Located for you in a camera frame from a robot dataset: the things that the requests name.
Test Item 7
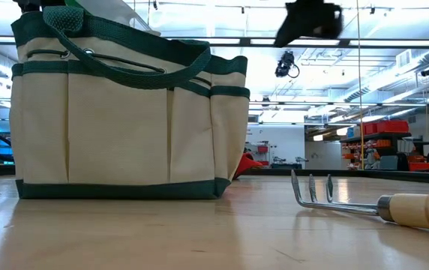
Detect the red gardening glove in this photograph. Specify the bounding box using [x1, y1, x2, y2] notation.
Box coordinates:
[232, 151, 264, 180]

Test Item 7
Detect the shelf with red bins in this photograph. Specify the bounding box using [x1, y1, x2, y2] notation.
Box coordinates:
[340, 119, 413, 172]

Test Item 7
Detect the yellow hanging cord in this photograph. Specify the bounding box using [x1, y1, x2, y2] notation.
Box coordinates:
[355, 0, 365, 170]

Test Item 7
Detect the black aluminium rig frame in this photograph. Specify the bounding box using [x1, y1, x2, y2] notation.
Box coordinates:
[0, 35, 429, 185]

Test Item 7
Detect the three-prong hand rake wooden handle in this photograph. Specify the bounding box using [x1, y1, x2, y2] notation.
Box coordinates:
[291, 169, 429, 233]

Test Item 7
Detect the black hanging camera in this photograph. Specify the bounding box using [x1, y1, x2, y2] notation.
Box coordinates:
[274, 51, 300, 80]

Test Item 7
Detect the cream and green gardening bag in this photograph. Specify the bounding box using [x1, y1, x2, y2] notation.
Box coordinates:
[10, 5, 251, 200]

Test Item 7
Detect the red bin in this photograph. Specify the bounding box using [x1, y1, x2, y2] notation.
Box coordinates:
[409, 161, 429, 173]

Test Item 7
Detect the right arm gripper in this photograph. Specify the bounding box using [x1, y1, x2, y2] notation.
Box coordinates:
[274, 1, 345, 48]

